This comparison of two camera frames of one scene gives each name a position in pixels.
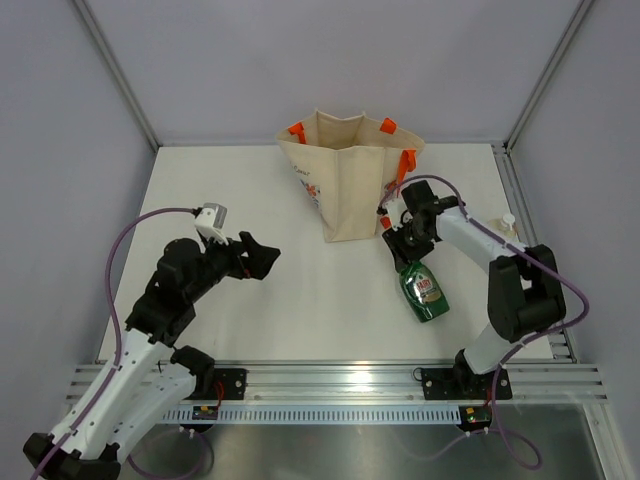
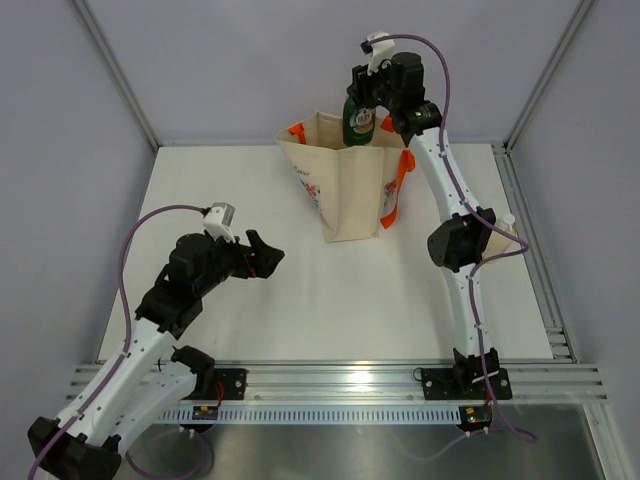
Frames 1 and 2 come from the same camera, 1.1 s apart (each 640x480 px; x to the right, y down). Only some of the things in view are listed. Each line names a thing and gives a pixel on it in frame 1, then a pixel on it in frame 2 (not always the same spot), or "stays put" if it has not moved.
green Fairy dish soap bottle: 423,294 → 358,123
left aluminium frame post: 116,71 stays put
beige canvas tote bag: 345,164 stays put
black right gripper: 401,252 → 361,82
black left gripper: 259,258 stays put
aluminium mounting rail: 393,383 stays put
